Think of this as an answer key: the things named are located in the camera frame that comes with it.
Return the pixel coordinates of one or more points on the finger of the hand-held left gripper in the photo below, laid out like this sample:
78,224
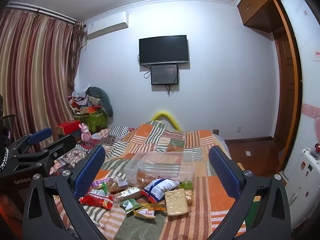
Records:
40,133
62,145

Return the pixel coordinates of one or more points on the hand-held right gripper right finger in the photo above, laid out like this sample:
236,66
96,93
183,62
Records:
222,170

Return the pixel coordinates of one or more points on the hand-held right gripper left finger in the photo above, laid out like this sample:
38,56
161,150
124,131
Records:
90,170

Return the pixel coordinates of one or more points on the clear plastic container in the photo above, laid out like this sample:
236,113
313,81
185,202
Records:
175,165

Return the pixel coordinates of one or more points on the blue white snack bag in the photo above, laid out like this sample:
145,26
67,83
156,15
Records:
160,188

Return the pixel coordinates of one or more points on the purple snack packet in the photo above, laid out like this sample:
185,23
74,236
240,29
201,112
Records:
101,183

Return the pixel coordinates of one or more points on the red flat box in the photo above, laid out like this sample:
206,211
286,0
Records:
68,126

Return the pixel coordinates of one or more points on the pink plush toy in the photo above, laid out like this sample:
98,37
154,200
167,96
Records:
85,133

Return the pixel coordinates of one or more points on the red snack packet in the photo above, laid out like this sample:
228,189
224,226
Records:
97,200

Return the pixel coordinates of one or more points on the checkered patterned quilt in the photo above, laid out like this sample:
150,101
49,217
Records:
110,135

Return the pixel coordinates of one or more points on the orange open box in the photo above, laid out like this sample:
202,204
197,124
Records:
90,110

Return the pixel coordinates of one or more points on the tan biscuit packet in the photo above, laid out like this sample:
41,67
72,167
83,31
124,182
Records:
128,194

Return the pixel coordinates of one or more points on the small green snack packet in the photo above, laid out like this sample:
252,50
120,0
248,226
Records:
130,205

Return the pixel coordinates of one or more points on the clear cracker packet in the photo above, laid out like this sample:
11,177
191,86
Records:
176,202

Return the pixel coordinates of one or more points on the striped red beige curtain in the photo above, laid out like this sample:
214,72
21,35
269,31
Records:
32,67

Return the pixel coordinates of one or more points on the orange green patchwork blanket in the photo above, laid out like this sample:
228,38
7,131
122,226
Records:
160,140

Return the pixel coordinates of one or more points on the small yellow white packet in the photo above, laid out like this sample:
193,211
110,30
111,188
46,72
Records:
145,213

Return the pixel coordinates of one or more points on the yellow padded tube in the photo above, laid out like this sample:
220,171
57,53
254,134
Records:
165,116

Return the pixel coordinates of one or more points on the white appliance with stickers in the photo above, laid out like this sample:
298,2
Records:
305,180

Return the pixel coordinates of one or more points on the wooden overhead cabinet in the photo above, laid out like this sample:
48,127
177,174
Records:
257,7

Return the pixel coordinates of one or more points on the wooden door frame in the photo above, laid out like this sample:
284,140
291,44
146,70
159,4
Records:
287,85

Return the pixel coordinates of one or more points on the small black wall monitor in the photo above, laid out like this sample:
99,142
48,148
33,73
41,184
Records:
164,74

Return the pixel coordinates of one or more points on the white curtain rail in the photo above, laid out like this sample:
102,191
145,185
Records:
42,12

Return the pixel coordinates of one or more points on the white wall air conditioner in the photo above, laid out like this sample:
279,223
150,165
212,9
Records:
107,26

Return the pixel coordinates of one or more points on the black wall television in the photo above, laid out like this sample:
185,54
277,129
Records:
163,50

